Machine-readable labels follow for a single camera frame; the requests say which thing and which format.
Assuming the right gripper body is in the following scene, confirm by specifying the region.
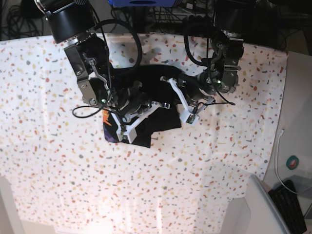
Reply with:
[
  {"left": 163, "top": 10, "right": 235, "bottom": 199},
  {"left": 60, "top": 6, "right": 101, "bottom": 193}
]
[{"left": 109, "top": 81, "right": 152, "bottom": 119}]

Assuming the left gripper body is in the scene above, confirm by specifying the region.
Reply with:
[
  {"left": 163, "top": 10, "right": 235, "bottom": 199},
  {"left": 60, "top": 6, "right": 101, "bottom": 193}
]
[{"left": 178, "top": 74, "right": 216, "bottom": 105}]

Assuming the black t-shirt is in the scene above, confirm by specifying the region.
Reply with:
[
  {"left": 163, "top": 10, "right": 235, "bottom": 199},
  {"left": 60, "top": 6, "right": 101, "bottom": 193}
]
[{"left": 103, "top": 64, "right": 183, "bottom": 148}]

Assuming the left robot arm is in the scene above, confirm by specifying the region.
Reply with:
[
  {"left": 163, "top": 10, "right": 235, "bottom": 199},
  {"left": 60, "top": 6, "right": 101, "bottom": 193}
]
[{"left": 178, "top": 0, "right": 255, "bottom": 103}]

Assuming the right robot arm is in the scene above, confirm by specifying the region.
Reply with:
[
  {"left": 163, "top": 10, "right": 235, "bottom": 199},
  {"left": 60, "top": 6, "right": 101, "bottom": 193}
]
[{"left": 35, "top": 0, "right": 152, "bottom": 121}]

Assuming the blue box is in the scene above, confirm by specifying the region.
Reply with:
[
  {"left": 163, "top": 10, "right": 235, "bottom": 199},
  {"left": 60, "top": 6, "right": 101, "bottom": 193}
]
[{"left": 108, "top": 0, "right": 181, "bottom": 7}]

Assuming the terrazzo patterned tablecloth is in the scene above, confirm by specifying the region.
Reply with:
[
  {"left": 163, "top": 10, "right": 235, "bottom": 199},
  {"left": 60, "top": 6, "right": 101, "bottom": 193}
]
[{"left": 0, "top": 36, "right": 288, "bottom": 234}]

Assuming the green tape roll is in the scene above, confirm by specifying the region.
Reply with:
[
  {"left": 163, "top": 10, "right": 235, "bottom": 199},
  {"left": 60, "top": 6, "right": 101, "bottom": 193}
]
[{"left": 286, "top": 156, "right": 299, "bottom": 170}]

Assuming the black keyboard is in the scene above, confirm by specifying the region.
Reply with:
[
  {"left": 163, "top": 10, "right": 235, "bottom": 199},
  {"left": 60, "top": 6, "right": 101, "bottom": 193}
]
[{"left": 269, "top": 185, "right": 307, "bottom": 234}]

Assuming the grey laptop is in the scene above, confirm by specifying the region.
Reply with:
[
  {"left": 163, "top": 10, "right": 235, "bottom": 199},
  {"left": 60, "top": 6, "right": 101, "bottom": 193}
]
[{"left": 245, "top": 175, "right": 290, "bottom": 234}]

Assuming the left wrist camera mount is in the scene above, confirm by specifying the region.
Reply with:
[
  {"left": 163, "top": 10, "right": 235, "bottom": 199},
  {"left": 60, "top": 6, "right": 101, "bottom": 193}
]
[{"left": 159, "top": 77, "right": 215, "bottom": 125}]

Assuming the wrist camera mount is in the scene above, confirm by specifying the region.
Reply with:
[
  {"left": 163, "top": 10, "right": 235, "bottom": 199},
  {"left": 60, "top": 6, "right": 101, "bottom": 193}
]
[
  {"left": 112, "top": 101, "right": 170, "bottom": 144},
  {"left": 159, "top": 77, "right": 215, "bottom": 125}
]

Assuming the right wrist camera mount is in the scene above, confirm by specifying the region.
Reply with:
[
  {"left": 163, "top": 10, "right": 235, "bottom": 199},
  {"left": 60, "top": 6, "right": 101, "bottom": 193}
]
[{"left": 112, "top": 101, "right": 170, "bottom": 144}]

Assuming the white cable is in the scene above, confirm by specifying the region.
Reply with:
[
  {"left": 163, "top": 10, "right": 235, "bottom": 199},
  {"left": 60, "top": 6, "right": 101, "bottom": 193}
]
[{"left": 274, "top": 128, "right": 312, "bottom": 195}]

